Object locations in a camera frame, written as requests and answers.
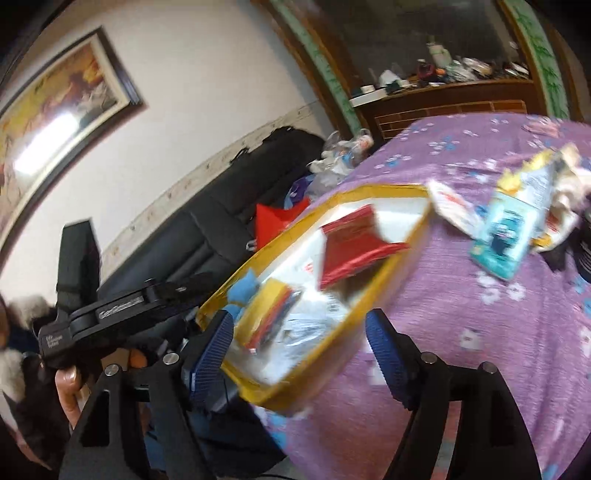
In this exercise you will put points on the white plastic bag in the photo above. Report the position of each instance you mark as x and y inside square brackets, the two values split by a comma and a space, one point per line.
[344, 154]

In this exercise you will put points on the yellow packet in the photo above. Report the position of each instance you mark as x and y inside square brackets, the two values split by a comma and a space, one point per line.
[270, 314]

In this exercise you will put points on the person's left hand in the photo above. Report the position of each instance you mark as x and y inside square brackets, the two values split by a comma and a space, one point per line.
[69, 397]

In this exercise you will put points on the framed wall picture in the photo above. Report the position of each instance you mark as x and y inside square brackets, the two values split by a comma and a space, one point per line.
[60, 120]

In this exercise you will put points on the black leather sofa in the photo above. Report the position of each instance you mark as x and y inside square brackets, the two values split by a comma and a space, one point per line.
[184, 230]

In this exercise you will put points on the white flat box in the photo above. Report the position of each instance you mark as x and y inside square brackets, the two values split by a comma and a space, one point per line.
[367, 96]

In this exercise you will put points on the black bag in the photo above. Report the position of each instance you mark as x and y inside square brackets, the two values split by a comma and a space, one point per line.
[277, 136]

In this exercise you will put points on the purple floral tablecloth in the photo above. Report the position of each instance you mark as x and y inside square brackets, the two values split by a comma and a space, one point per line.
[461, 323]

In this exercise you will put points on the clutter of small shelf things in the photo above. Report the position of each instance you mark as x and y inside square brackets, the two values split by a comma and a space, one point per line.
[461, 69]

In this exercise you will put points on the teal printed packet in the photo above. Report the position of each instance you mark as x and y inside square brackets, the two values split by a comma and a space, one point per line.
[501, 240]

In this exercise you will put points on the red gift bag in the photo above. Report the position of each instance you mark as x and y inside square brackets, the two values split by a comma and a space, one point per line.
[277, 219]

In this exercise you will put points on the white packet with red print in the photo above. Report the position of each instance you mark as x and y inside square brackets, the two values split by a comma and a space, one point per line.
[450, 203]

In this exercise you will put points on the purple plastic bag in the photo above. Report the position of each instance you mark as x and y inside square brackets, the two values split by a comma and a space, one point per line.
[298, 189]

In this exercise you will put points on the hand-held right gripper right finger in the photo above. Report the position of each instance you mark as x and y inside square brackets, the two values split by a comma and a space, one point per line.
[388, 364]

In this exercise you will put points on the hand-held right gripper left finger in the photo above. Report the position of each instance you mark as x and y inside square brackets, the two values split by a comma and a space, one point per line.
[212, 364]

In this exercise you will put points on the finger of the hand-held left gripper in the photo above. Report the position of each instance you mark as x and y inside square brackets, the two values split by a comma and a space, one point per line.
[180, 290]

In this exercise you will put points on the dark jacket with fur trim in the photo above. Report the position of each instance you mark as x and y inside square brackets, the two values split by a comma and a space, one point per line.
[27, 369]

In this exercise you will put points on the white packet with blue print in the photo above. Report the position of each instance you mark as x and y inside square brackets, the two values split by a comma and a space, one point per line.
[538, 184]

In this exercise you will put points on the clear packet of blue gloves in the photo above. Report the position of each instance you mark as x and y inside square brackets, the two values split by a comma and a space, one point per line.
[242, 293]

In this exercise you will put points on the yellow towel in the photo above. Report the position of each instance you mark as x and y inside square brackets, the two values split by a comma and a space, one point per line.
[508, 180]

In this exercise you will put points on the yellow cardboard box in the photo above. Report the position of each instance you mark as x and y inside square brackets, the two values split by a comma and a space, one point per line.
[300, 400]

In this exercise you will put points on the wooden cabinet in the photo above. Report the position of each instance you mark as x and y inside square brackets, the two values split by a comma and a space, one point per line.
[415, 101]

